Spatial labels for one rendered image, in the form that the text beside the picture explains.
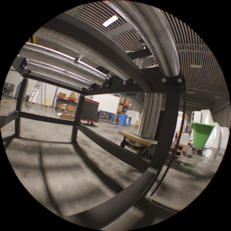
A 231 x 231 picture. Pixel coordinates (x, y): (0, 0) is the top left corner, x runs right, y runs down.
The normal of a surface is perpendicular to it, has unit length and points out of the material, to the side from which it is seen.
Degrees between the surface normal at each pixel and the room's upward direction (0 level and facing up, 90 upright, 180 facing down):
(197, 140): 101
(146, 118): 90
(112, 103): 90
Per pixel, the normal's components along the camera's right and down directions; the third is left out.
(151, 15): 0.10, 0.95
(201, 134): -0.79, 0.00
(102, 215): 0.22, -0.97
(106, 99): 0.36, 0.07
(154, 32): -0.19, 0.98
